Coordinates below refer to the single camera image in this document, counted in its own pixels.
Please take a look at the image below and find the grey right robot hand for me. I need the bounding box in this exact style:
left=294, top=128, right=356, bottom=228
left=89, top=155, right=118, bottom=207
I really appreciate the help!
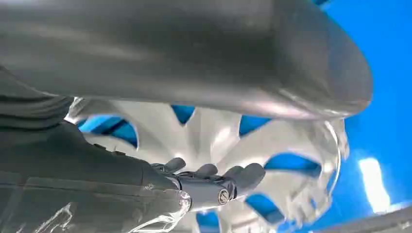
left=0, top=0, right=374, bottom=233

